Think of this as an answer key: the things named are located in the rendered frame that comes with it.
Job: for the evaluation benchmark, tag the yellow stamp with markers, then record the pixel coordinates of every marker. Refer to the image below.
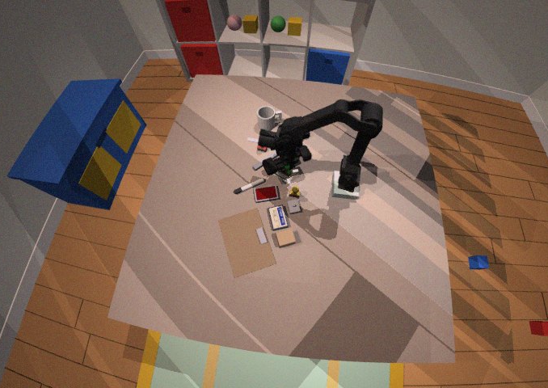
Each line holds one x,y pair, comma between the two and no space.
295,192

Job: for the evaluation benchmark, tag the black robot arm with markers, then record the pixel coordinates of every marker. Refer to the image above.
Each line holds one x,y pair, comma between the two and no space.
289,134

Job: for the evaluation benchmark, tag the grey mug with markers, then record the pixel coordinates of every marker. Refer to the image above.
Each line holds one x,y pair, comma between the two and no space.
266,117

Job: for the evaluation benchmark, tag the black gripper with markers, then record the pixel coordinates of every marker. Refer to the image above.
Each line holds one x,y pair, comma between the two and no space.
272,165

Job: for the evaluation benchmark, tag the white cylinder with black end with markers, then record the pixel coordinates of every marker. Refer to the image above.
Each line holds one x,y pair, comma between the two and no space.
250,185

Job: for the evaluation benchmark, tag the tan flat rectangular board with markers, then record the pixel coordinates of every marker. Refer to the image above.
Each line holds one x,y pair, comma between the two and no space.
246,243

